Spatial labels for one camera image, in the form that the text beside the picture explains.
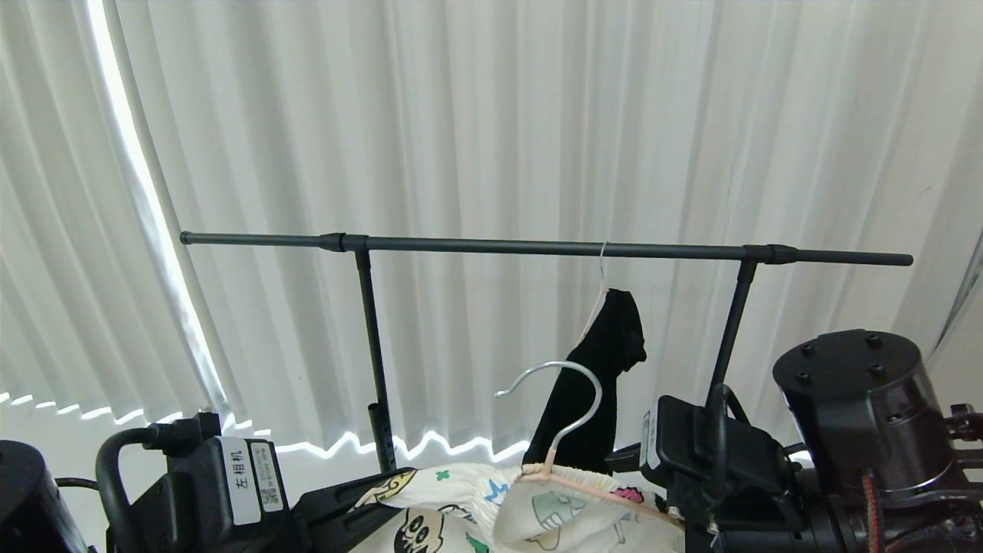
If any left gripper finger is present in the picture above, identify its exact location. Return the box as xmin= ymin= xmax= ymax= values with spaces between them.
xmin=296 ymin=467 xmax=419 ymax=528
xmin=307 ymin=507 xmax=400 ymax=553

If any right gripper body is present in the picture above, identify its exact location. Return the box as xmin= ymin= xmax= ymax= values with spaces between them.
xmin=680 ymin=492 xmax=861 ymax=553

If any cream printed garment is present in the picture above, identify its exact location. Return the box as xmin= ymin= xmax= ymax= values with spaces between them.
xmin=355 ymin=461 xmax=688 ymax=553

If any pink clothes hanger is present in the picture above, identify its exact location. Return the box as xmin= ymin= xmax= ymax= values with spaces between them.
xmin=578 ymin=242 xmax=611 ymax=346
xmin=495 ymin=361 xmax=686 ymax=529

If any black garment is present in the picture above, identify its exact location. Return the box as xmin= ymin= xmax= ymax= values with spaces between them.
xmin=522 ymin=288 xmax=648 ymax=473

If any black clothes rack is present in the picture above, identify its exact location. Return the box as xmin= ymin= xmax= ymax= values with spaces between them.
xmin=180 ymin=232 xmax=915 ymax=473

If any white curtain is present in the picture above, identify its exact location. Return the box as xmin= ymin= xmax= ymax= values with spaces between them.
xmin=0 ymin=0 xmax=983 ymax=469

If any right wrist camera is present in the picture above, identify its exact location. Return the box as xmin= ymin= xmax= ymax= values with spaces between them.
xmin=640 ymin=382 xmax=796 ymax=508

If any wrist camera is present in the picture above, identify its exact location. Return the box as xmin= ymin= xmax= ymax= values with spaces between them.
xmin=165 ymin=434 xmax=290 ymax=553
xmin=640 ymin=382 xmax=796 ymax=508

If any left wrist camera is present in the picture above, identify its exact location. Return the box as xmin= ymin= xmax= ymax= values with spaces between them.
xmin=165 ymin=434 xmax=290 ymax=553

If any black cable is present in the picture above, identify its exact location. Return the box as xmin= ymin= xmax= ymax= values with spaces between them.
xmin=96 ymin=413 xmax=223 ymax=553

